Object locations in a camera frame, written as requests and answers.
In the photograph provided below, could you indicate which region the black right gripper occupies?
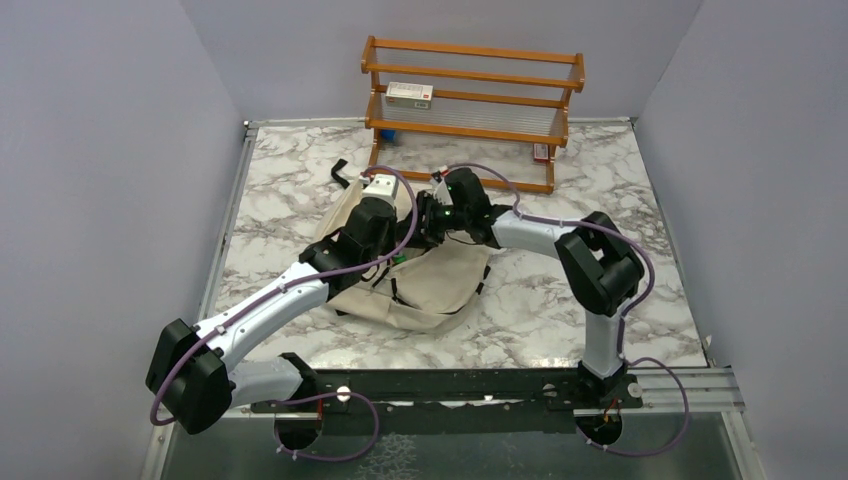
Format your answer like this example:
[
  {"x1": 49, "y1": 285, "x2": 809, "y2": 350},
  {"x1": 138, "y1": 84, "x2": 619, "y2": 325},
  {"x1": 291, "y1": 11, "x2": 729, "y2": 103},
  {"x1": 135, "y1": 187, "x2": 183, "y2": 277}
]
[{"x1": 396, "y1": 192, "x2": 469, "y2": 249}]

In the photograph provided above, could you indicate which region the cream canvas backpack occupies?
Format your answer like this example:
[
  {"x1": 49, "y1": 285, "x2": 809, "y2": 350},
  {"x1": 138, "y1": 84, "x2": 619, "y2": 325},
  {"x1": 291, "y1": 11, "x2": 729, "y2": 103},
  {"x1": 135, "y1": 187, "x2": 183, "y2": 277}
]
[{"x1": 314, "y1": 176, "x2": 490, "y2": 331}]

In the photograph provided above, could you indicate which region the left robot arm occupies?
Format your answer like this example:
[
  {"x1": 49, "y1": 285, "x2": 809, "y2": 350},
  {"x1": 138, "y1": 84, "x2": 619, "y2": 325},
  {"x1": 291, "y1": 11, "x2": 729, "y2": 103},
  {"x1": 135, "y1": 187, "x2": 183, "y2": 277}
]
[{"x1": 145, "y1": 196, "x2": 399, "y2": 434}]

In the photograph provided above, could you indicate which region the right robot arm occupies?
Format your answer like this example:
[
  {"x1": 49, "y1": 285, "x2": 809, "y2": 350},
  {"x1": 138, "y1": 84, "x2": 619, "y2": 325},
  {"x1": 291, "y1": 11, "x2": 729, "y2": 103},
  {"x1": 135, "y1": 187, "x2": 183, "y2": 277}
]
[{"x1": 415, "y1": 166, "x2": 647, "y2": 407}]

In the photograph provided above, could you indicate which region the orange wooden shelf rack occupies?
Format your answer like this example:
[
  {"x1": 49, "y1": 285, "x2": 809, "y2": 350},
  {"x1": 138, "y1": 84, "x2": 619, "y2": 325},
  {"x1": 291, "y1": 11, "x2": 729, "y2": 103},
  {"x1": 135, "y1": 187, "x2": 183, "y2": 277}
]
[{"x1": 360, "y1": 36, "x2": 586, "y2": 194}]

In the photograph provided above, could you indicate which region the red white small box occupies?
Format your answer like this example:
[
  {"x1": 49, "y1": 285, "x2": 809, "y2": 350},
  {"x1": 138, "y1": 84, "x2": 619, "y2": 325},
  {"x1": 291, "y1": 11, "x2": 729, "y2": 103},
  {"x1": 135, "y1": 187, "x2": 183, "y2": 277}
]
[{"x1": 533, "y1": 143, "x2": 550, "y2": 163}]

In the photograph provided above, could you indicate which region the grey green small box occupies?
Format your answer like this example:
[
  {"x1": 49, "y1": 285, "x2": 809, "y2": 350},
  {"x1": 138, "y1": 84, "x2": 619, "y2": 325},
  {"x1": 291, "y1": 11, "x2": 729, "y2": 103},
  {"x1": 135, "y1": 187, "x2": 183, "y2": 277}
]
[{"x1": 385, "y1": 81, "x2": 434, "y2": 110}]

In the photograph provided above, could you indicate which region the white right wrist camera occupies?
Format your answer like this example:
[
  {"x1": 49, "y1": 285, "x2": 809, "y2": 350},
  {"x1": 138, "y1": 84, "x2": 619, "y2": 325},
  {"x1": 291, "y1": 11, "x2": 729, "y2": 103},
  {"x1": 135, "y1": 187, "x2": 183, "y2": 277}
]
[{"x1": 430, "y1": 171, "x2": 453, "y2": 205}]

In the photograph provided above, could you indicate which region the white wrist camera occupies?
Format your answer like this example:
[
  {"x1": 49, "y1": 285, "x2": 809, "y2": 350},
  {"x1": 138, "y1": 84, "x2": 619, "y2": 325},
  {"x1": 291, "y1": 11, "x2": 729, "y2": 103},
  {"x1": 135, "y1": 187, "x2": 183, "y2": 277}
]
[
  {"x1": 362, "y1": 174, "x2": 399, "y2": 205},
  {"x1": 430, "y1": 171, "x2": 453, "y2": 205}
]

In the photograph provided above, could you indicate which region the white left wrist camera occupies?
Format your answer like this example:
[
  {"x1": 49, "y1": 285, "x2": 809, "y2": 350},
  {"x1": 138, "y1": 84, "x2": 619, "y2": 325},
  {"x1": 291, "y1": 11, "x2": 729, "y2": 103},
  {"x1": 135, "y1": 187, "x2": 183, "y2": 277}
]
[{"x1": 362, "y1": 174, "x2": 399, "y2": 205}]

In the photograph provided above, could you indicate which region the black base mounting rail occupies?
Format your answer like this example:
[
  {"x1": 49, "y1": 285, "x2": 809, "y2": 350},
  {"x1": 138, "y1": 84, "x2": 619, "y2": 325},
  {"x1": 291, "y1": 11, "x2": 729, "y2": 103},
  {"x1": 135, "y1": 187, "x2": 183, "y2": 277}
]
[{"x1": 250, "y1": 354, "x2": 643, "y2": 436}]

